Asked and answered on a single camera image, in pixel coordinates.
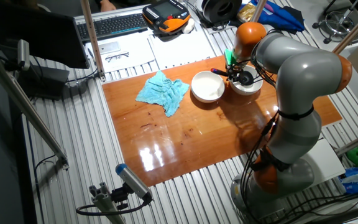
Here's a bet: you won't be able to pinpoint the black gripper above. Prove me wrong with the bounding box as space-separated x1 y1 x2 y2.
227 62 245 83

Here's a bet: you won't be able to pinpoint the black ladle with red tip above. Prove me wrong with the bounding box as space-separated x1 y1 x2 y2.
210 67 255 87

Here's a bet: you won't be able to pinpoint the white ceramic bowl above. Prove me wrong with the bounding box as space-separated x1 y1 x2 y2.
228 65 264 96
190 70 226 104

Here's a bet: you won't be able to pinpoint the person hand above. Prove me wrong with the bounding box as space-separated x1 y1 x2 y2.
99 0 117 12

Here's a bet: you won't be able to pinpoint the gold foil bag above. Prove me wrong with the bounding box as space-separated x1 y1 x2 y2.
237 2 257 23

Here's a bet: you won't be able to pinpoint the white computer mouse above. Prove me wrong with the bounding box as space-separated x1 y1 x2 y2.
181 17 196 34

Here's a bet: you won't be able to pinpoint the black filament spool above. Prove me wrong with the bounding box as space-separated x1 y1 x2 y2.
202 0 243 26

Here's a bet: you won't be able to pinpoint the teal terry cloth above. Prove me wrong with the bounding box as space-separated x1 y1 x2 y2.
135 70 191 118

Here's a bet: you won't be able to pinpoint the brown wooden board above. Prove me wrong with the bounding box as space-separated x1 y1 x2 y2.
101 55 344 187

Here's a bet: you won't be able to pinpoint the blue fabric bag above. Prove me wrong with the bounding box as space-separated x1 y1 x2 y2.
239 0 306 35

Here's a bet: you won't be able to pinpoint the orange black teach pendant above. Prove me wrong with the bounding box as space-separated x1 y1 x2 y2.
142 0 191 34

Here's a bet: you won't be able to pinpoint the printed paper sheet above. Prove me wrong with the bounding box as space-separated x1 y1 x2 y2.
85 36 157 74

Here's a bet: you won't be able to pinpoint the black eyeglasses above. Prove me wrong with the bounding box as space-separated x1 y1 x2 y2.
105 52 130 63

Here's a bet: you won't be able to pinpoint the chrome stool base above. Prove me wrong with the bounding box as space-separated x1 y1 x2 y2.
311 0 358 45

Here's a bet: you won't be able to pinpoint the silver smartphone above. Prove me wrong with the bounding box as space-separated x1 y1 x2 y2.
98 41 122 55

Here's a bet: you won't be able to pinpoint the black keyboard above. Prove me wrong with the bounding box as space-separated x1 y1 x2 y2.
76 12 150 44

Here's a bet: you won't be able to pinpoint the blue tissue pack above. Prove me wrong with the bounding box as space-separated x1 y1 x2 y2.
337 167 358 195

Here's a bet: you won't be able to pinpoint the black monitor base box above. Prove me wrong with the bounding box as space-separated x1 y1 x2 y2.
17 63 70 100

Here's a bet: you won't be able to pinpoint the black computer monitor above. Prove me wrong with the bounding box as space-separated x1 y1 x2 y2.
0 0 91 70

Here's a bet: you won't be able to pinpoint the aluminium frame post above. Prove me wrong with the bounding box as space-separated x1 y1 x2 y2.
80 0 107 82
250 0 267 23
335 127 358 157
333 1 358 55
0 42 70 170

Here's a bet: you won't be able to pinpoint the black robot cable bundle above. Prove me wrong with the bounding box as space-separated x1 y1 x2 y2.
237 55 279 223

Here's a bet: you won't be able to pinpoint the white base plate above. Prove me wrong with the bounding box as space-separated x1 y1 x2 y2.
300 138 346 190

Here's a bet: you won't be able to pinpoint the grey camera with blue end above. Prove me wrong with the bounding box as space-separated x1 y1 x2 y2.
115 163 154 202

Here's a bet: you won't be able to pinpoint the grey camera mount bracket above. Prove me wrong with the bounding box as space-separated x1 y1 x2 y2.
88 182 130 224

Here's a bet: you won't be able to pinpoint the black camera cable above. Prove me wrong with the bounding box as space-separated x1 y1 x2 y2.
75 194 153 217

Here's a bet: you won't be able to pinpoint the small grey mounted camera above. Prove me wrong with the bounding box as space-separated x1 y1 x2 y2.
17 39 31 72

